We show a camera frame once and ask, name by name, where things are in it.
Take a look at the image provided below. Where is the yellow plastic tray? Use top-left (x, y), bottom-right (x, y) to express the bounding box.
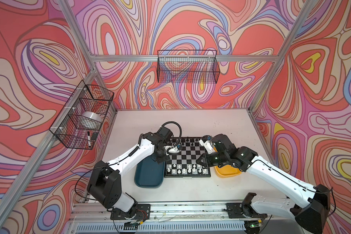
top-left (211, 159), bottom-right (241, 178)

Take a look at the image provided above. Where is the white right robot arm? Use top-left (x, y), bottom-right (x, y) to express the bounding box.
top-left (197, 134), bottom-right (332, 234)

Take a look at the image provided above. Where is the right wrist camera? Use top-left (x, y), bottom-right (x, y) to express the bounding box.
top-left (199, 135), bottom-right (215, 154)

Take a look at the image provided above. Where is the black white chess board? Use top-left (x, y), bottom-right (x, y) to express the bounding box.
top-left (164, 137), bottom-right (211, 177)

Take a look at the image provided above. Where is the black wire basket back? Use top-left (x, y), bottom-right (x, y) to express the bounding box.
top-left (157, 49), bottom-right (220, 84)

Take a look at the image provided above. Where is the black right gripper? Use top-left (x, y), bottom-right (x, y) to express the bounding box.
top-left (195, 151), bottom-right (229, 168)

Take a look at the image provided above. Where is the black wire basket left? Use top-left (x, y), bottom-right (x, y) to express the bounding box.
top-left (49, 81), bottom-right (114, 150)

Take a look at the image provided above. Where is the black marker pen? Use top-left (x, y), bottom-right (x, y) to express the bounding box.
top-left (87, 131), bottom-right (92, 148)

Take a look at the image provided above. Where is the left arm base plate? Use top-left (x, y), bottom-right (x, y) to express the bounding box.
top-left (110, 203), bottom-right (151, 221)

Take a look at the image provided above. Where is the silver tape roll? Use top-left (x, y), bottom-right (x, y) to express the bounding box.
top-left (82, 111), bottom-right (103, 122)

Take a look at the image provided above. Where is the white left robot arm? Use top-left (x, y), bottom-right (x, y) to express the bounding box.
top-left (87, 126), bottom-right (173, 216)

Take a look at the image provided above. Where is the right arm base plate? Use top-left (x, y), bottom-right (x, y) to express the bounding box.
top-left (224, 203), bottom-right (268, 219)

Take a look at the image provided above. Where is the teal plastic tray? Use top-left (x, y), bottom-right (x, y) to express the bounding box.
top-left (134, 156), bottom-right (165, 189)

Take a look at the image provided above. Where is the black wire basket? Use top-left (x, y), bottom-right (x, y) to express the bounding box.
top-left (157, 49), bottom-right (220, 84)
top-left (49, 81), bottom-right (114, 150)

